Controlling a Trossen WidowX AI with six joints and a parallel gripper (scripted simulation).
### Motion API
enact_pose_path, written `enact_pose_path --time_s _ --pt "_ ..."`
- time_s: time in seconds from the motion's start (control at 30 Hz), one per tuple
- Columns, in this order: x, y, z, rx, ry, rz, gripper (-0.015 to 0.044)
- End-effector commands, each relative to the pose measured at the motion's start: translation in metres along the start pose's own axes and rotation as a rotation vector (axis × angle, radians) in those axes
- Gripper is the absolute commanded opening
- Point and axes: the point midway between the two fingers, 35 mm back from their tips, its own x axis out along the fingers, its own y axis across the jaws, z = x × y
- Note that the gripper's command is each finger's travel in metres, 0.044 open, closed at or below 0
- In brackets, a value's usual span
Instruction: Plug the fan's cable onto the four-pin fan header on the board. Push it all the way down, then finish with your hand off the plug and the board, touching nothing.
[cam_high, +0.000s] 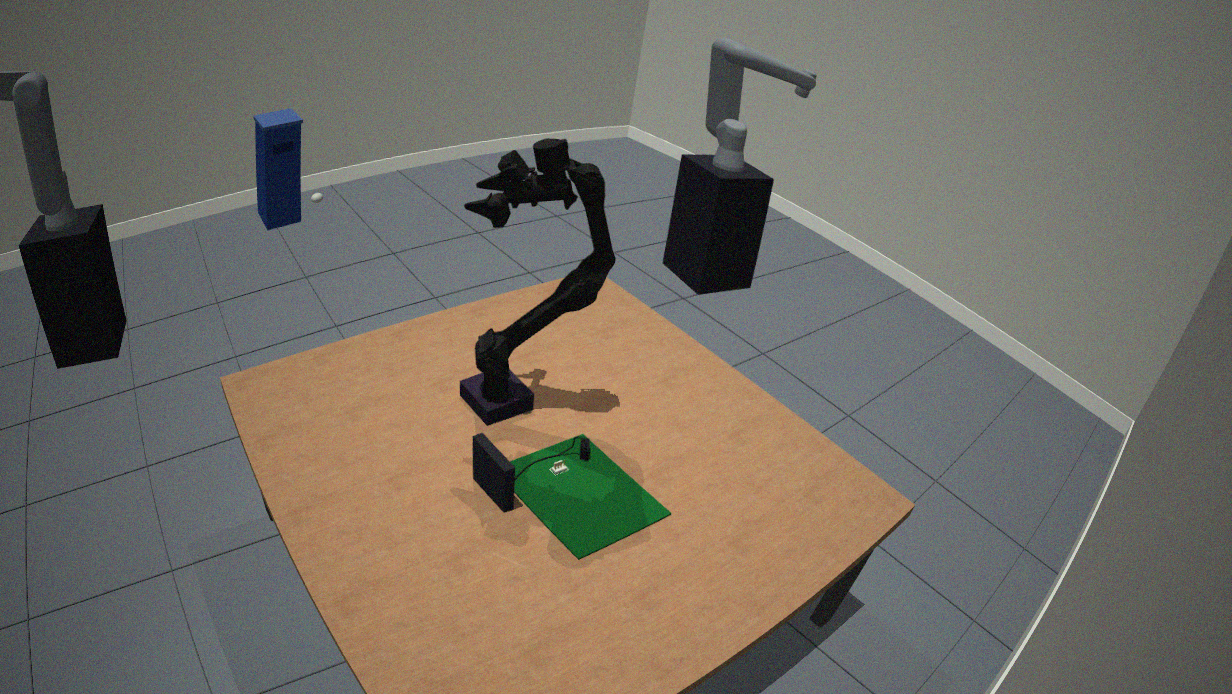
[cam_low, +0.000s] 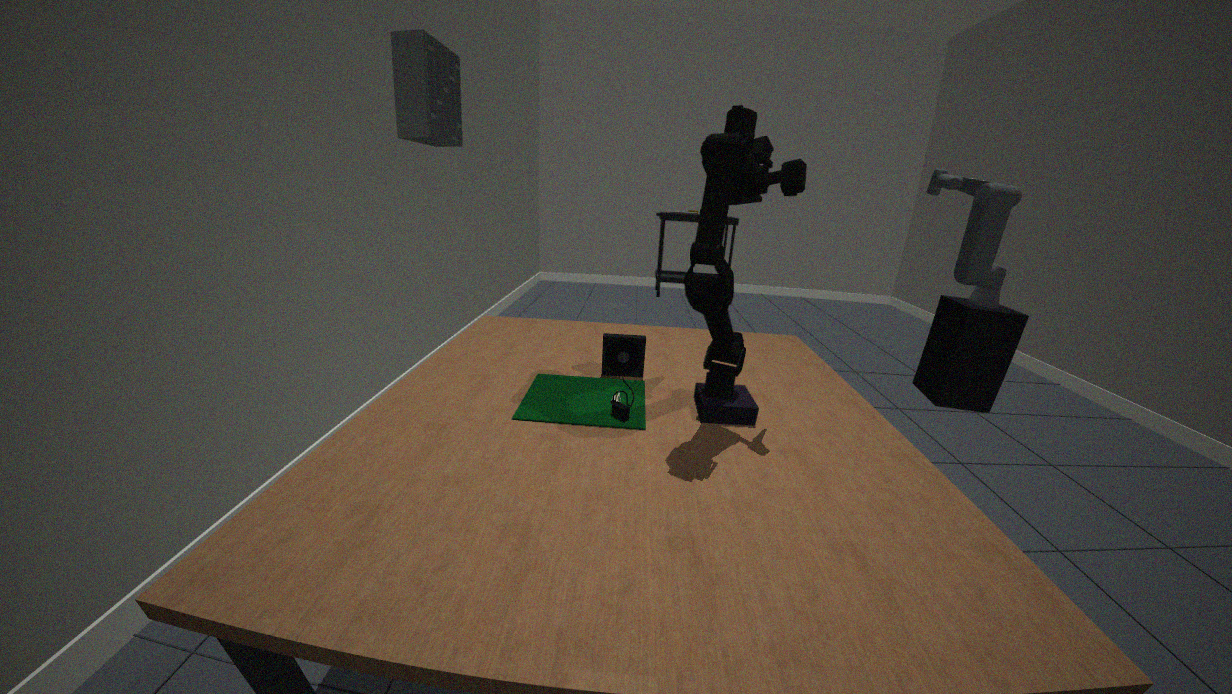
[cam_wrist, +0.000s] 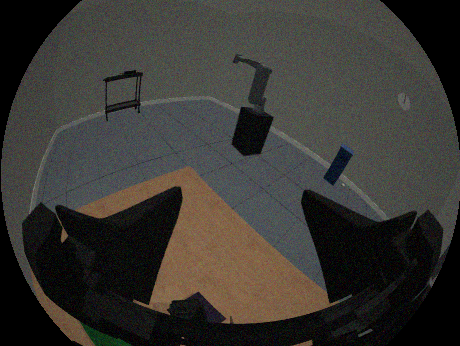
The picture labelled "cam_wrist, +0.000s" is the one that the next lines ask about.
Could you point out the green circuit board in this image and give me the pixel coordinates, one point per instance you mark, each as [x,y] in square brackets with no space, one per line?
[99,338]

